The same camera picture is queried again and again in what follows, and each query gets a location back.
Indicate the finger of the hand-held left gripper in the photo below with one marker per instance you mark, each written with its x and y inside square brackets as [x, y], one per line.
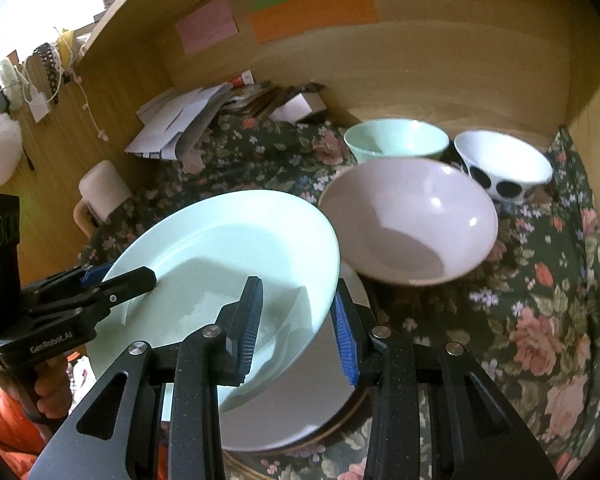
[87, 276]
[130, 281]

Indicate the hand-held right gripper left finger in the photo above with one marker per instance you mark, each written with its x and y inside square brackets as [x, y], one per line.
[250, 330]

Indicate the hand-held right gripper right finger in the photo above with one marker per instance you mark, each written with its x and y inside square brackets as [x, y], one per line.
[345, 342]

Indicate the purple plate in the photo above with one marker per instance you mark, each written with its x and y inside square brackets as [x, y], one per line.
[300, 400]

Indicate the mint green plate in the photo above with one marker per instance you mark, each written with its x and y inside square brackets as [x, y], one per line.
[205, 240]

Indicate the pink bowl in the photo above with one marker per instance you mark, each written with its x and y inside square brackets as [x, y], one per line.
[405, 220]

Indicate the white black-dotted bowl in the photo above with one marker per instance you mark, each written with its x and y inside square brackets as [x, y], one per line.
[505, 160]

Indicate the person's left forearm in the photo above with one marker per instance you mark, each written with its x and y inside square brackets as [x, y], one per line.
[5, 430]

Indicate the person's left hand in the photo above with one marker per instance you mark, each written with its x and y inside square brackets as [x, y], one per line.
[54, 390]

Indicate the white mug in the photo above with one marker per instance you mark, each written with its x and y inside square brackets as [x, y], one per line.
[102, 185]

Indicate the white fluffy pompom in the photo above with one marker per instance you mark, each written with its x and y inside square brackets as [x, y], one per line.
[0, 147]

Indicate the floral tablecloth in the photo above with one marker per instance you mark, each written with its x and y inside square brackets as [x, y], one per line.
[480, 320]

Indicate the stack of white papers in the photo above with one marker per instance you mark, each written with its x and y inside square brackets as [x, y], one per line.
[175, 120]

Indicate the mint green bowl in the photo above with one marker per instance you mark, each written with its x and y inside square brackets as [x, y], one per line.
[380, 140]

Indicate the stack of books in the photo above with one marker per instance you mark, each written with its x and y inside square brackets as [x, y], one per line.
[255, 100]

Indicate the yellow cloth item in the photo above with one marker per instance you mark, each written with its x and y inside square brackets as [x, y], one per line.
[66, 42]

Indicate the small white container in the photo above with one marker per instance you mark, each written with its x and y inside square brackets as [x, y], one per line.
[300, 107]

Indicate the white tube with red cap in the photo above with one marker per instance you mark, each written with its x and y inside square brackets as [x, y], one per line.
[242, 79]

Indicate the pink sticky note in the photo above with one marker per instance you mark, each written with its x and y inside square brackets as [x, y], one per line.
[205, 25]

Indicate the wooden shelf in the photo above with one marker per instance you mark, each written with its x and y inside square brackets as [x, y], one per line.
[125, 5]

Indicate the orange sticky note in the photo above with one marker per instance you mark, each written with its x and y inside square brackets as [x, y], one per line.
[310, 12]

